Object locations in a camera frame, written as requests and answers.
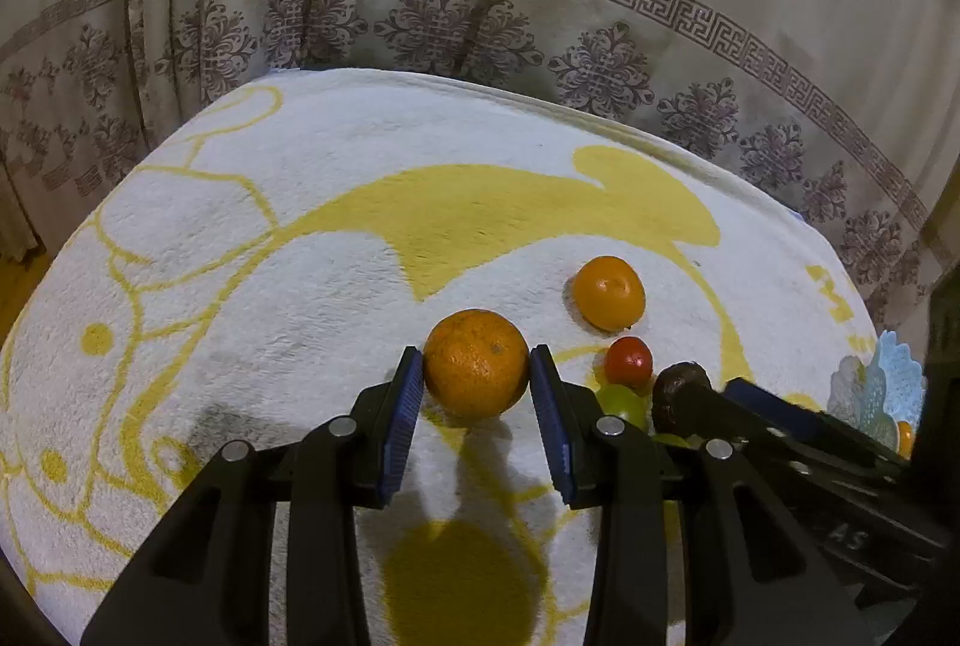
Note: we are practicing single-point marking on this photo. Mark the small smooth orange fruit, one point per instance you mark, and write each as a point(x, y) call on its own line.
point(609, 291)

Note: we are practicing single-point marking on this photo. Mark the white yellow printed towel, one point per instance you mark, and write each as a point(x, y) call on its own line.
point(300, 316)

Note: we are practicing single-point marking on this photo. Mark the light blue lattice plastic basket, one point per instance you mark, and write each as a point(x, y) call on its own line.
point(892, 376)

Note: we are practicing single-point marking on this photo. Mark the mandarin orange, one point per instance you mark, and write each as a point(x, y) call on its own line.
point(905, 440)
point(476, 364)

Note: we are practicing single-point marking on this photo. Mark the small green tomato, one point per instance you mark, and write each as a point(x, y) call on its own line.
point(671, 441)
point(626, 402)

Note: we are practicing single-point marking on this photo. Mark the small red cherry tomato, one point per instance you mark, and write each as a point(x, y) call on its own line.
point(628, 361)

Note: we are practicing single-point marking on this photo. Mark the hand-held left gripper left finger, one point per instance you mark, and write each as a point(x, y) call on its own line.
point(401, 421)

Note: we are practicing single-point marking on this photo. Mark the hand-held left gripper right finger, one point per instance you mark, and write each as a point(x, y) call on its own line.
point(551, 421)

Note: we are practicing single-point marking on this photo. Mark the dark brown passion fruit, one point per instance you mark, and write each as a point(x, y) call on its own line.
point(679, 376)

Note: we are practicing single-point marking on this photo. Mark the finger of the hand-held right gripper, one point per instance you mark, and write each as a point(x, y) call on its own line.
point(742, 432)
point(780, 407)

